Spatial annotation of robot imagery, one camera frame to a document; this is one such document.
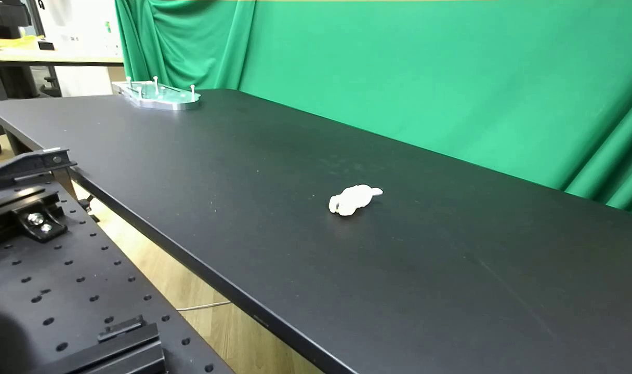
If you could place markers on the green fabric backdrop curtain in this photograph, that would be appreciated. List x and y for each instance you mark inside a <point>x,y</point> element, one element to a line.
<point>433,68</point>

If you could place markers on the small white object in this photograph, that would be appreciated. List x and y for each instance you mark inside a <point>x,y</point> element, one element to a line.
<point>349,200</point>

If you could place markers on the white background cabinet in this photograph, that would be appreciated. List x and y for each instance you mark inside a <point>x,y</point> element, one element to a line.
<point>79,24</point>

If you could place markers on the black equipment on desk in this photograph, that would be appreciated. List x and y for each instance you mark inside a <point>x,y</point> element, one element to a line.
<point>5,18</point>

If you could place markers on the black clamp with silver bolt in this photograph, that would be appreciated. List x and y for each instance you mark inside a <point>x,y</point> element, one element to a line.
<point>41,223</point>

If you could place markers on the black angled metal bracket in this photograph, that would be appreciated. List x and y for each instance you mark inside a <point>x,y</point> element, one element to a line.
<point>25,166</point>

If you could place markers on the black rectangular block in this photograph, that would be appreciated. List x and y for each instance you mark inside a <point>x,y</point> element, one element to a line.
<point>122,350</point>

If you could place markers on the black perforated breadboard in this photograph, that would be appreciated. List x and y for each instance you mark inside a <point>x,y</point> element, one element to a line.
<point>73,277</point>

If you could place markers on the wooden background desk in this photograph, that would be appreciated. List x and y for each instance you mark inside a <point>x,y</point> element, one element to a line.
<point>17,55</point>

